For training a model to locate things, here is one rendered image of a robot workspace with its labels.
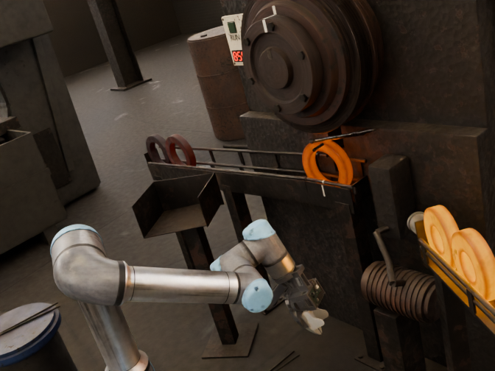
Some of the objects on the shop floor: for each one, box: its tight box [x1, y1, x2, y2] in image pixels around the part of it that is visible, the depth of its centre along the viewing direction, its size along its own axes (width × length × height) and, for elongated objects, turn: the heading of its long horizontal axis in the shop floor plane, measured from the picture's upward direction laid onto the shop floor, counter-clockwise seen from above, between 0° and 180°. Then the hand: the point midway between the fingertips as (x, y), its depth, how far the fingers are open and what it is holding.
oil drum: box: [187, 26, 250, 141], centre depth 471 cm, size 59×59×89 cm
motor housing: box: [361, 261, 440, 371], centre depth 162 cm, size 13×22×54 cm, turn 71°
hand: (316, 330), depth 151 cm, fingers closed
